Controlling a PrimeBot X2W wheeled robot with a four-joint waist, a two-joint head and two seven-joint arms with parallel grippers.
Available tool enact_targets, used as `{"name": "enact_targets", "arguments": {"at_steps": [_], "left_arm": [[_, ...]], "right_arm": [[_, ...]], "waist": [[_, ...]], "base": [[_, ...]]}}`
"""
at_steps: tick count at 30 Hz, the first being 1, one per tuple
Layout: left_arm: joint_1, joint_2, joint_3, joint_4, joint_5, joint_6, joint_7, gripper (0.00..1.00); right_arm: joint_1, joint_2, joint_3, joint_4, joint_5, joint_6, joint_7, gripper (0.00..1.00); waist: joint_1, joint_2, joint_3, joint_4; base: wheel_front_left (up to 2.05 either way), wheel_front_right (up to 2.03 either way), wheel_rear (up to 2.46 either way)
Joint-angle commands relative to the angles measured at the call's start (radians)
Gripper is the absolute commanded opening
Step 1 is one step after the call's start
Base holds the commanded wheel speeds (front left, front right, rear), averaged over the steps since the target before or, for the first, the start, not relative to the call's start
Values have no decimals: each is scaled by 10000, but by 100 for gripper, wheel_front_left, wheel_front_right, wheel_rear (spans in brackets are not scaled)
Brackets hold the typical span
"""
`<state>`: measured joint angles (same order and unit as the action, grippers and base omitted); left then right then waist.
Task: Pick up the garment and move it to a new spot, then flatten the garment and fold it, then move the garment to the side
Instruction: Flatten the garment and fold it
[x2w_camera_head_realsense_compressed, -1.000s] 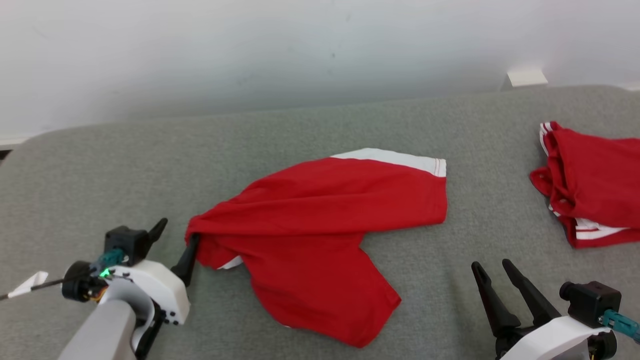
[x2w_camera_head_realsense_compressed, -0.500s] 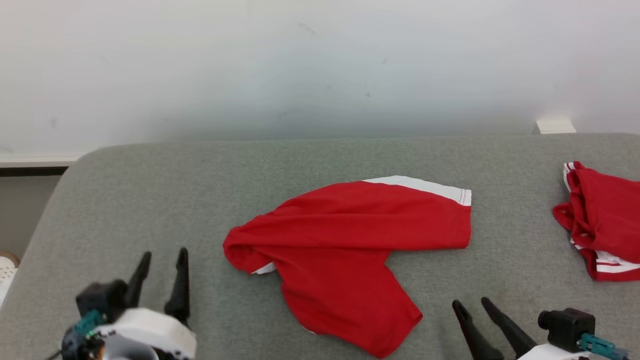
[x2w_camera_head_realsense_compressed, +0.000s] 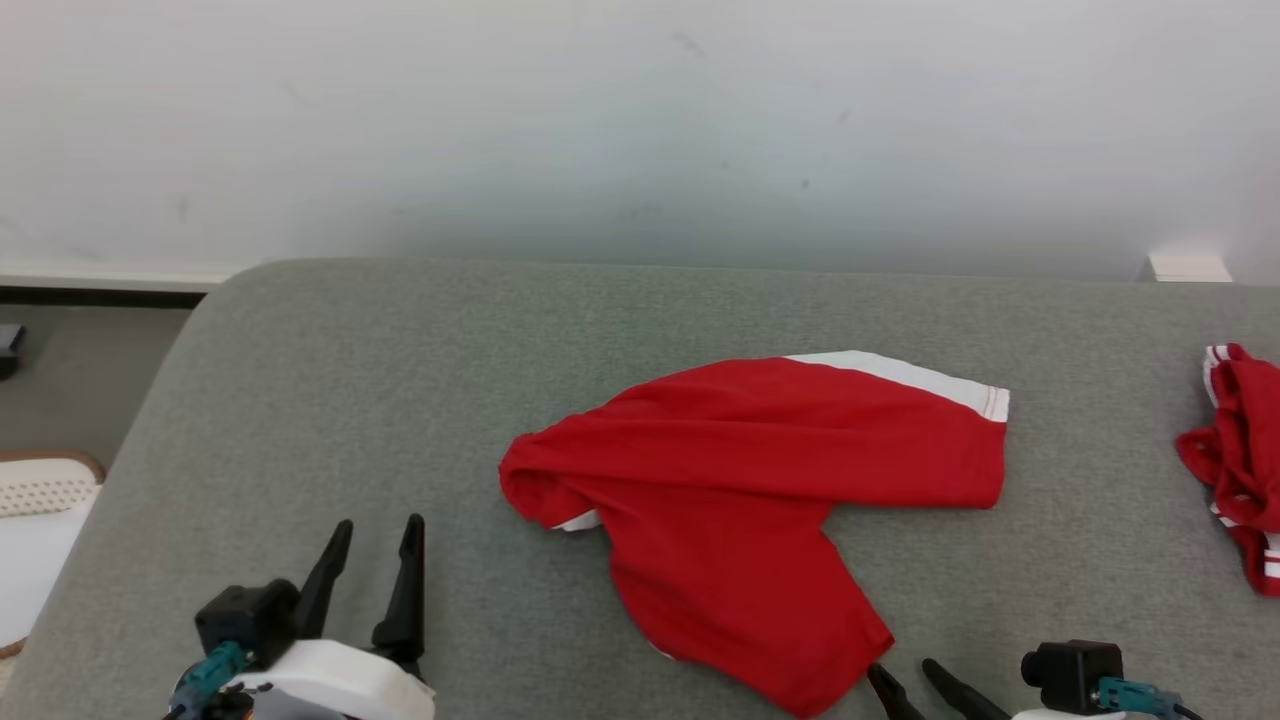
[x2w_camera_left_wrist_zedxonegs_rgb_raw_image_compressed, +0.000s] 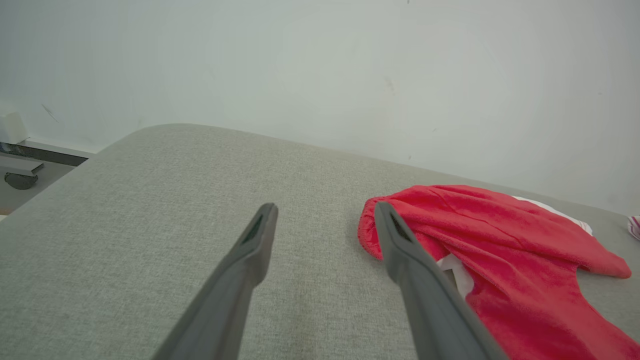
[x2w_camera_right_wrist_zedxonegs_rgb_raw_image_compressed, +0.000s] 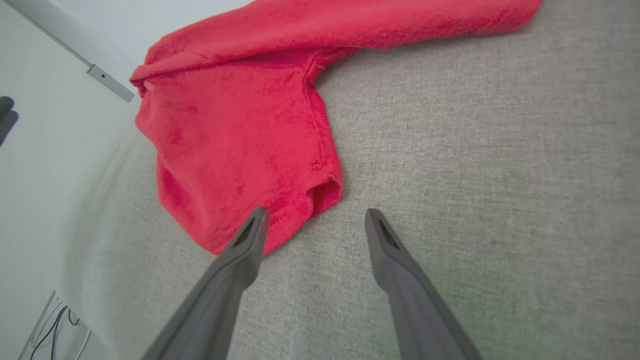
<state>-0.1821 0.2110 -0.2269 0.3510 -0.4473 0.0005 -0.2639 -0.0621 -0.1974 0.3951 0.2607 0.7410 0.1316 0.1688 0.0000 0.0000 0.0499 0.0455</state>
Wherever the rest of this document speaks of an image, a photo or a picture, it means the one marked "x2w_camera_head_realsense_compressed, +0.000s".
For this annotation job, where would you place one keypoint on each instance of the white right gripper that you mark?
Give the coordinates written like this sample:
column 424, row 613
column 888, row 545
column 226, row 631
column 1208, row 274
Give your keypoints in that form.
column 1060, row 716

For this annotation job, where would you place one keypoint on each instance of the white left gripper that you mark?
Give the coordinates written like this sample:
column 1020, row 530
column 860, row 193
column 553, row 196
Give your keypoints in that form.
column 350, row 680

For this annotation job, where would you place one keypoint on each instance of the red shorts with white stripe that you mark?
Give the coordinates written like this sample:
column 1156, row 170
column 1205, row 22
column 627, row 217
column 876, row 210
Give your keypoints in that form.
column 740, row 480

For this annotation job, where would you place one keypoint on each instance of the red basketball jersey with number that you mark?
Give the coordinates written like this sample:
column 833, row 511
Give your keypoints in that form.
column 1245, row 450

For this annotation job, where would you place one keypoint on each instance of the white laundry basket brown rim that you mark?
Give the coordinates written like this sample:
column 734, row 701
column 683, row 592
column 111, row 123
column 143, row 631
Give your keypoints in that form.
column 40, row 540

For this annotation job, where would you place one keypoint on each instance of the dark baseboard strip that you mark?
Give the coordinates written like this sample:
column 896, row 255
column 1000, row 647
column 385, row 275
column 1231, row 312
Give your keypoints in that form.
column 100, row 297

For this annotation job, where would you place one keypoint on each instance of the grey panel foot black caster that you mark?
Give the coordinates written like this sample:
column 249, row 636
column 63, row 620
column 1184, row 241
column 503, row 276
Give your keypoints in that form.
column 10, row 350

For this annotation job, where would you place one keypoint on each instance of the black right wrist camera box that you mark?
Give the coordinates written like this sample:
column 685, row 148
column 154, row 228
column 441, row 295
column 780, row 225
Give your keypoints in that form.
column 1065, row 672

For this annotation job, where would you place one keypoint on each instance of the white wall trunking box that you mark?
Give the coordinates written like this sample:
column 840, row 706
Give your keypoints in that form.
column 100, row 276

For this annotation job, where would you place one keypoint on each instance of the small white wall block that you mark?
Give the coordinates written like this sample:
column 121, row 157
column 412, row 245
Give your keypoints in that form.
column 1190, row 267

